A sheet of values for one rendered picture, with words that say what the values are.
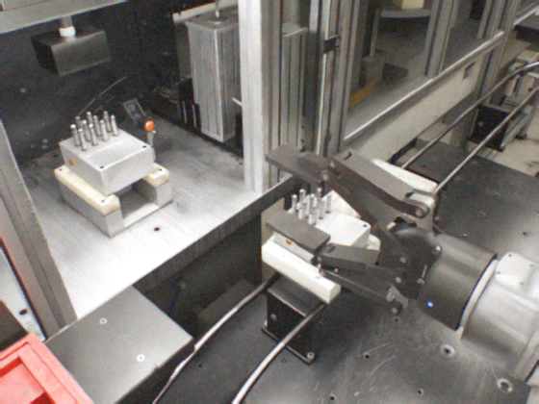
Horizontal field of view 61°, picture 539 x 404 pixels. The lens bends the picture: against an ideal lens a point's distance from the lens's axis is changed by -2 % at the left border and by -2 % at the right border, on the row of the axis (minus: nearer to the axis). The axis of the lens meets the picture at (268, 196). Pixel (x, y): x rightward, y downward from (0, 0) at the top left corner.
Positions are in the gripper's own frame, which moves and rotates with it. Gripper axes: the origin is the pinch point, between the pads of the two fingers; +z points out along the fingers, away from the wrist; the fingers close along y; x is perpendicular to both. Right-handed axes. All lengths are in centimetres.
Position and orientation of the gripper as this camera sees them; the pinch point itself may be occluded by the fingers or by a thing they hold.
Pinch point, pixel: (293, 195)
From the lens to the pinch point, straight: 49.5
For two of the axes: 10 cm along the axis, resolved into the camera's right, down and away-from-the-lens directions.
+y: 0.0, -7.9, -6.1
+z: -7.5, -4.0, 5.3
